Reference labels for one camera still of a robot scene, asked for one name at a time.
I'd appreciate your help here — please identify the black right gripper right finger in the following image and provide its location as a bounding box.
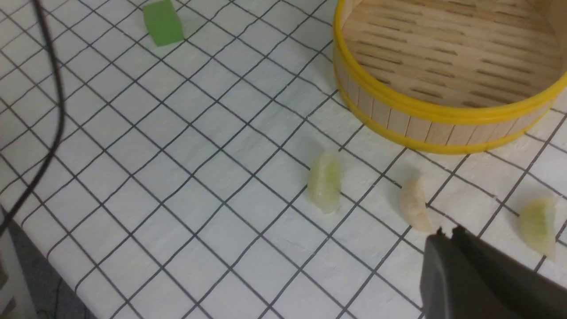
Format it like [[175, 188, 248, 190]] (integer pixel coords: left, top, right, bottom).
[[451, 226, 567, 319]]

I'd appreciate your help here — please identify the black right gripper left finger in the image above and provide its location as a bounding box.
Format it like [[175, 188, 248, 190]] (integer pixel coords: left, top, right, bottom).
[[419, 228, 519, 319]]

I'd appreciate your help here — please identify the pale green dumpling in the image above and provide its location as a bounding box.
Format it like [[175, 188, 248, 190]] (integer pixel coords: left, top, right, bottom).
[[518, 198, 556, 261], [307, 150, 342, 214]]

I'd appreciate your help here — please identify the white dumpling front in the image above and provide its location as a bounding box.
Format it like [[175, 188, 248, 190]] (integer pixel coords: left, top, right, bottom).
[[399, 176, 434, 234]]

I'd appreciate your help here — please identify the pale green dumpling bottom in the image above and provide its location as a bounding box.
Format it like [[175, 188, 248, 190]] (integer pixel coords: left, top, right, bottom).
[[307, 150, 342, 214]]

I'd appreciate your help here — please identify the bamboo steamer tray yellow rim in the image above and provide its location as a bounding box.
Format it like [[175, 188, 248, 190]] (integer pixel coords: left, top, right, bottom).
[[333, 0, 566, 154]]

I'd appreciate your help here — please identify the green foam cube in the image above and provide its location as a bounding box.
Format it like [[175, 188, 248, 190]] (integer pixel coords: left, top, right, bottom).
[[142, 0, 185, 47]]

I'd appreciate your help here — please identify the black cable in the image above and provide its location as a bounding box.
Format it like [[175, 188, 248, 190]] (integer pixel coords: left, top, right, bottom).
[[0, 0, 66, 235]]

